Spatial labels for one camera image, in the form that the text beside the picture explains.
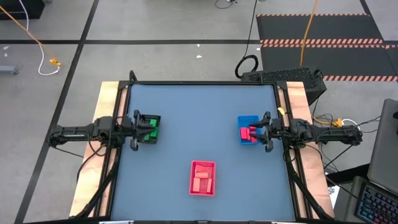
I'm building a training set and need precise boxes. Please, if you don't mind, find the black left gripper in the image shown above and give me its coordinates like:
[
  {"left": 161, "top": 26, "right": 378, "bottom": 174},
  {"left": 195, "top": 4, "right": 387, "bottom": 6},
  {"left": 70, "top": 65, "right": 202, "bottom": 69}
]
[{"left": 122, "top": 110, "right": 156, "bottom": 152}]

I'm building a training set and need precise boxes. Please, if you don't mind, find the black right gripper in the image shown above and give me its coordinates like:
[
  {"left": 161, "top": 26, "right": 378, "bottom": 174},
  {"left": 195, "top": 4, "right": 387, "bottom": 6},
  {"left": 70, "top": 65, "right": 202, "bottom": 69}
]
[{"left": 249, "top": 111, "right": 292, "bottom": 153}]

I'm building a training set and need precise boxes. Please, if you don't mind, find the black plastic basket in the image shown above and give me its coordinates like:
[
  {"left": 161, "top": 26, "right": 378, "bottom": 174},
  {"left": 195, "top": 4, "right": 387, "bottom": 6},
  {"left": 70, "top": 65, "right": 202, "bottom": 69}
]
[{"left": 136, "top": 113, "right": 162, "bottom": 144}]

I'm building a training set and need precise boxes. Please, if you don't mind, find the blue plastic basket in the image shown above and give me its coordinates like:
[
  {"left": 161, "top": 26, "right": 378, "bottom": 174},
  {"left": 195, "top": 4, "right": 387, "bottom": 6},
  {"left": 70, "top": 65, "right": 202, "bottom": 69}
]
[{"left": 237, "top": 114, "right": 265, "bottom": 146}]

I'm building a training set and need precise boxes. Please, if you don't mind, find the wooden side board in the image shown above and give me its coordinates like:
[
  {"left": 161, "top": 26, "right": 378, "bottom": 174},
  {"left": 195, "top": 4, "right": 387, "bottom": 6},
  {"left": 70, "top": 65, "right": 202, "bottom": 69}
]
[
  {"left": 278, "top": 81, "right": 335, "bottom": 218},
  {"left": 68, "top": 81, "right": 128, "bottom": 218}
]

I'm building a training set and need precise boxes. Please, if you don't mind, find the black perforated computer tower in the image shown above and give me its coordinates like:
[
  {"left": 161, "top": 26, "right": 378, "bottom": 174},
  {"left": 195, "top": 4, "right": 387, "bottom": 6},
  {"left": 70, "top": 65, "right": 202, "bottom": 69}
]
[{"left": 241, "top": 67, "right": 328, "bottom": 106}]

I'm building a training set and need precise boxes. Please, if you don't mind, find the red plastic basket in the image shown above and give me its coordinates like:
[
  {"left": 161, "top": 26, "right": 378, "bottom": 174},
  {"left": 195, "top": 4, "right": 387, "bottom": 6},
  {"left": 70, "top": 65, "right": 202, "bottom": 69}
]
[{"left": 188, "top": 160, "right": 216, "bottom": 197}]

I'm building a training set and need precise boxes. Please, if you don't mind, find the black striped floor mat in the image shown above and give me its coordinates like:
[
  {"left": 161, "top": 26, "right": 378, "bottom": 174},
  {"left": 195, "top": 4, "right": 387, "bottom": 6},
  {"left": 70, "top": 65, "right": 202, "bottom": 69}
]
[{"left": 256, "top": 14, "right": 398, "bottom": 83}]

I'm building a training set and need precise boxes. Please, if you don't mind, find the grey laptop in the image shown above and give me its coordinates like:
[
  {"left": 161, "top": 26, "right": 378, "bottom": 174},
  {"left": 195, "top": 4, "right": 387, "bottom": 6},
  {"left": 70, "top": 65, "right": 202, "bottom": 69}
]
[{"left": 367, "top": 98, "right": 398, "bottom": 195}]

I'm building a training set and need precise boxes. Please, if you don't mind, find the backlit black keyboard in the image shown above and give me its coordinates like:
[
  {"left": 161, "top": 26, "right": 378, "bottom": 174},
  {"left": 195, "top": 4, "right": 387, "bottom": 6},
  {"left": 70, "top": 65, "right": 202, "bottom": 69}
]
[{"left": 354, "top": 183, "right": 398, "bottom": 224}]

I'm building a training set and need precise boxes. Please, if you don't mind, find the black floor box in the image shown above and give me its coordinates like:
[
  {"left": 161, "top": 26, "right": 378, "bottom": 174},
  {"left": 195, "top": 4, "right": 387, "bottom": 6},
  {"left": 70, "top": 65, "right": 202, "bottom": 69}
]
[{"left": 0, "top": 0, "right": 45, "bottom": 21}]

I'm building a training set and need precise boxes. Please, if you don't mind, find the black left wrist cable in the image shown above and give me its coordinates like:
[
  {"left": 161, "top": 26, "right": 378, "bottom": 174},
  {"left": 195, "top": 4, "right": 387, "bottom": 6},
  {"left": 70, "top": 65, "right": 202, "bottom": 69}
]
[{"left": 88, "top": 119, "right": 109, "bottom": 157}]

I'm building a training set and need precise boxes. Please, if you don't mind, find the black table frame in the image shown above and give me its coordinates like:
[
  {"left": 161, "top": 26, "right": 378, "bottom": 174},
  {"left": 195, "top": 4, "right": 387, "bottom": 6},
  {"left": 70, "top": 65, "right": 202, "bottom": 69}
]
[{"left": 74, "top": 70, "right": 333, "bottom": 224}]

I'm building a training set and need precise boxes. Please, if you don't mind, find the yellow cable with orange plug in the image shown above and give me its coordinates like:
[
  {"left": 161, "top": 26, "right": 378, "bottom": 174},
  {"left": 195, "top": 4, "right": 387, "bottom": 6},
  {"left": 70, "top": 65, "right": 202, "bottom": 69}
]
[{"left": 312, "top": 114, "right": 345, "bottom": 128}]

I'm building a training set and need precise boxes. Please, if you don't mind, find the long black cable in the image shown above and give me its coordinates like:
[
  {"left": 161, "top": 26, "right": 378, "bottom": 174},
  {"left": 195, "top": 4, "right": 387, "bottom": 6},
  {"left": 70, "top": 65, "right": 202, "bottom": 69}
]
[{"left": 234, "top": 0, "right": 264, "bottom": 78}]

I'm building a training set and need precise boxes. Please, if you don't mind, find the long yellow cable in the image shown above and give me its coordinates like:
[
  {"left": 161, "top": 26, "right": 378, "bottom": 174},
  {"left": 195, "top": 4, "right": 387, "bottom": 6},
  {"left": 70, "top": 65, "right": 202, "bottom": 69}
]
[{"left": 298, "top": 0, "right": 320, "bottom": 67}]

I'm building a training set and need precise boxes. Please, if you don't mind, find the white floor cable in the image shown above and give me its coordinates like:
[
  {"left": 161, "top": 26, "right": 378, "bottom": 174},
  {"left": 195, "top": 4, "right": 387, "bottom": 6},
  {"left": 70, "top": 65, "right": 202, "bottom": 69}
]
[{"left": 17, "top": 0, "right": 62, "bottom": 77}]

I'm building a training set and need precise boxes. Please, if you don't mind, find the orange floor cable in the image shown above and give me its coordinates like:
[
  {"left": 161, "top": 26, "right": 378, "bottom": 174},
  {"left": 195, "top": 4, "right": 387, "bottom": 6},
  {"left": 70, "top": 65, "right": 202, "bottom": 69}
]
[{"left": 0, "top": 5, "right": 55, "bottom": 60}]

